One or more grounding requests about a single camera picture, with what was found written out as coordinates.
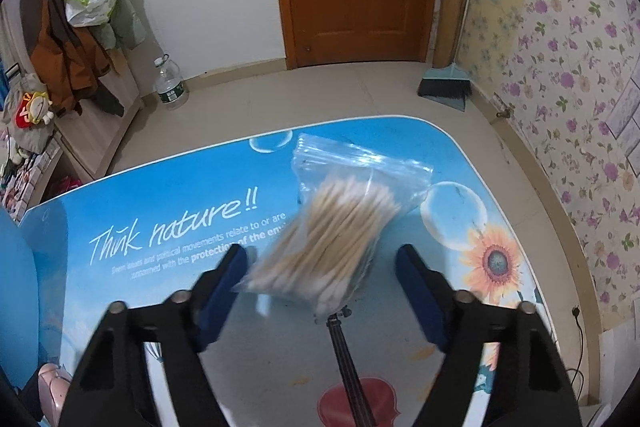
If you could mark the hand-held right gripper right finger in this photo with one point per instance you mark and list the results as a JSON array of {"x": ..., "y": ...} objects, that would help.
[{"x": 422, "y": 294}]

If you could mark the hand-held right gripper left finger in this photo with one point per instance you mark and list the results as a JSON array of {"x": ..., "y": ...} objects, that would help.
[{"x": 220, "y": 292}]

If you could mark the bag of cotton swabs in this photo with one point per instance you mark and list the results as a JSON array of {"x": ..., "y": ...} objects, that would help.
[{"x": 340, "y": 237}]

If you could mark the light blue plastic basin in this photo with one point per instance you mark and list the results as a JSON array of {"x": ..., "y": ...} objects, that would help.
[{"x": 15, "y": 277}]

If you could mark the pink toy violin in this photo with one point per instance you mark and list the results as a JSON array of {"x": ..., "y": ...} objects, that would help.
[{"x": 355, "y": 387}]

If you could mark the pink plastic bag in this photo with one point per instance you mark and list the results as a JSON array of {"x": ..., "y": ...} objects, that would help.
[{"x": 67, "y": 184}]

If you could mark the small pink gadget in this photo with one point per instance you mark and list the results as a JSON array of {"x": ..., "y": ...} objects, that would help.
[{"x": 50, "y": 382}]

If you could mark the light wooden wardrobe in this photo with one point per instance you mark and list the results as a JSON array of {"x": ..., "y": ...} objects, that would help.
[{"x": 90, "y": 137}]

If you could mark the large clear water bottle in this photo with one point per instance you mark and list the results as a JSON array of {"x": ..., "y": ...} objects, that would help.
[{"x": 170, "y": 84}]

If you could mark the grey broom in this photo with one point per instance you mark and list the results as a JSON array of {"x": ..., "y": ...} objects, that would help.
[{"x": 445, "y": 82}]

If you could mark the pile of small bottles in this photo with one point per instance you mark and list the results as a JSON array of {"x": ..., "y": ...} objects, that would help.
[{"x": 20, "y": 187}]

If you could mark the beige cloth bag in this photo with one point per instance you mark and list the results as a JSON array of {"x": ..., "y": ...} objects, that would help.
[{"x": 25, "y": 137}]

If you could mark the red white plush toy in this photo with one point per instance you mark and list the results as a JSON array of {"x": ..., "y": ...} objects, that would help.
[{"x": 32, "y": 109}]

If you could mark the brown hanging jacket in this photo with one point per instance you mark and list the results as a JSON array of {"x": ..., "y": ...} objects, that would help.
[{"x": 65, "y": 47}]

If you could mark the wall pipe valve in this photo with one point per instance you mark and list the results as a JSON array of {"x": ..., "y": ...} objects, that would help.
[{"x": 505, "y": 109}]

